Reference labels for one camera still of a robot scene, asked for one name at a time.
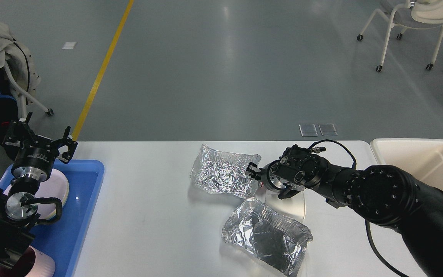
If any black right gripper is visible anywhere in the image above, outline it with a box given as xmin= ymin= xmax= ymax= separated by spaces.
xmin=245 ymin=162 xmax=302 ymax=200

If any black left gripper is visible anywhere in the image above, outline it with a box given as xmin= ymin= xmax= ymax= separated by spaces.
xmin=2 ymin=112 xmax=78 ymax=182

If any white paper cup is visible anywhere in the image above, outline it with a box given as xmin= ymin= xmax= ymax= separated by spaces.
xmin=264 ymin=190 xmax=306 ymax=221

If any pink plate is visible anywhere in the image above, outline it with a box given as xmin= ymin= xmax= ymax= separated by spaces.
xmin=4 ymin=169 xmax=69 ymax=220

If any foil tray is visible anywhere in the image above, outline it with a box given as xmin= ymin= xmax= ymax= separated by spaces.
xmin=190 ymin=144 xmax=261 ymax=199
xmin=221 ymin=198 xmax=313 ymax=277

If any pink ribbed mug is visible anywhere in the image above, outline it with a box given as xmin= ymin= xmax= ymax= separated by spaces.
xmin=0 ymin=246 xmax=56 ymax=277

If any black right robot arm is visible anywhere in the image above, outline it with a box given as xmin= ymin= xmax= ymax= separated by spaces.
xmin=246 ymin=142 xmax=443 ymax=277

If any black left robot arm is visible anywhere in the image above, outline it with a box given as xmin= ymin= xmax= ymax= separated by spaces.
xmin=0 ymin=113 xmax=78 ymax=269

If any white chair with jacket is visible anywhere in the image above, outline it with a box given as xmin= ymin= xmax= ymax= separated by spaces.
xmin=3 ymin=61 xmax=54 ymax=118

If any blue plastic tray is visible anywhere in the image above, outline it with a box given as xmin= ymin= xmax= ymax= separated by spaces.
xmin=0 ymin=159 xmax=105 ymax=277

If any beige jacket on chair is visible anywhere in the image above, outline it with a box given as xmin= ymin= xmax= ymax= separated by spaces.
xmin=0 ymin=22 xmax=41 ymax=97

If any white plastic bin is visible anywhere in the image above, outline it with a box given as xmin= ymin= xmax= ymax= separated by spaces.
xmin=370 ymin=138 xmax=443 ymax=191

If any white chair on casters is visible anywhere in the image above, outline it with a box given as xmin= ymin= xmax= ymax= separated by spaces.
xmin=357 ymin=0 xmax=443 ymax=72

